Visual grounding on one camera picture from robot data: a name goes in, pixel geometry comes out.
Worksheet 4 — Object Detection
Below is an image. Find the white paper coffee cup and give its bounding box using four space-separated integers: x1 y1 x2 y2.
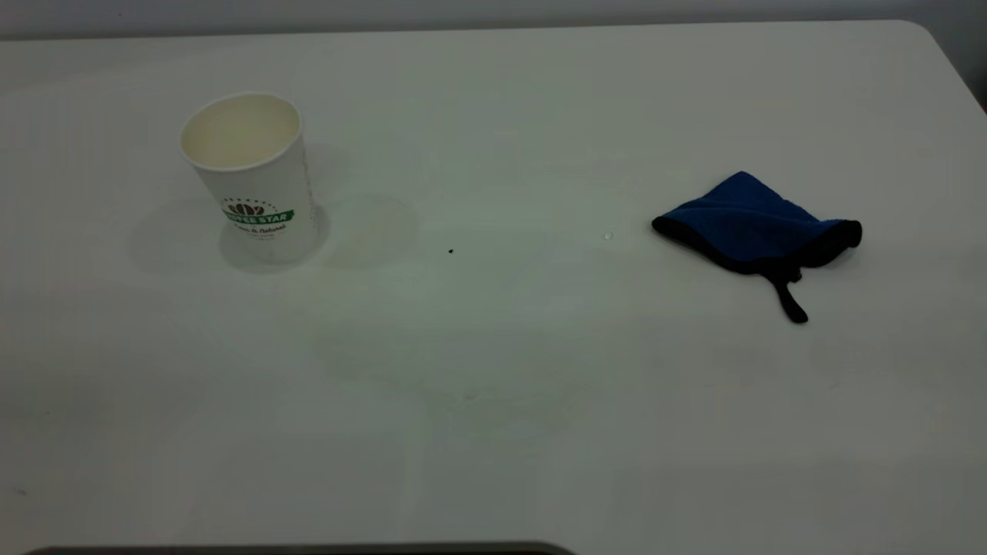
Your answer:
179 92 321 265

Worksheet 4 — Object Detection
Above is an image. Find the blue cloth with black trim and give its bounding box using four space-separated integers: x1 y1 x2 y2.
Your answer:
652 170 863 325

